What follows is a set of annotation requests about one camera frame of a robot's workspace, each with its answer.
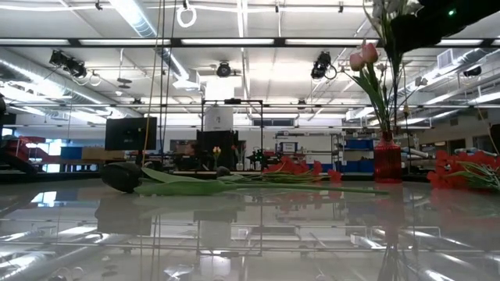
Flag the white ceiling vent box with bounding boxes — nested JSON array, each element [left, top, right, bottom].
[[436, 48, 455, 70]]

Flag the pink artificial tulip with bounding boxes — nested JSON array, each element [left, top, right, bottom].
[[341, 52, 391, 136], [361, 42, 394, 136]]

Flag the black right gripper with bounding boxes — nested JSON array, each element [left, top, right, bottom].
[[390, 3, 446, 54]]

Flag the cardboard box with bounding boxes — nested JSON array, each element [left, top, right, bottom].
[[81, 147, 126, 161]]

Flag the red glass vase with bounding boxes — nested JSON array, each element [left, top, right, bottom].
[[373, 130, 403, 184]]

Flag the white cable ring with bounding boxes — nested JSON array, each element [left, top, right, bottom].
[[176, 3, 198, 29]]

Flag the blue storage bin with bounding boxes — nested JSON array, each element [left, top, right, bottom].
[[343, 138, 375, 151], [343, 159, 375, 174]]

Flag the black artificial tulip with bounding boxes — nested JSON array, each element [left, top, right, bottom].
[[215, 165, 274, 184], [100, 161, 391, 197]]

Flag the distant robot with green lights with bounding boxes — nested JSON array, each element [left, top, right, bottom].
[[249, 148, 270, 172]]

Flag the yellow hanging cable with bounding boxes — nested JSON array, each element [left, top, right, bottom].
[[141, 0, 163, 165], [402, 66, 411, 118]]

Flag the red metal stairs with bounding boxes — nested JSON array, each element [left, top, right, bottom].
[[0, 135, 59, 175]]

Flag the silver ceiling duct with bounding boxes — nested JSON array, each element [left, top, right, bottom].
[[109, 0, 204, 93]]

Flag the black overhead frame beam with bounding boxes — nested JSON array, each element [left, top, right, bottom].
[[0, 37, 500, 48]]

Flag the red artificial flower bunch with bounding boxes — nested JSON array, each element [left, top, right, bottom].
[[426, 150, 500, 193], [234, 155, 344, 185]]

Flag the blue box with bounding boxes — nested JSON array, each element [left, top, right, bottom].
[[60, 146, 84, 160]]

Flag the black hanging cable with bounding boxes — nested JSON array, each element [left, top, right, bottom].
[[159, 0, 177, 163]]

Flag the clear vase with red flowers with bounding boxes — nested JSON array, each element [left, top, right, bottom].
[[232, 143, 248, 172]]

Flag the black monitor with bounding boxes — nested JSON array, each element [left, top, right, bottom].
[[104, 116, 158, 152]]

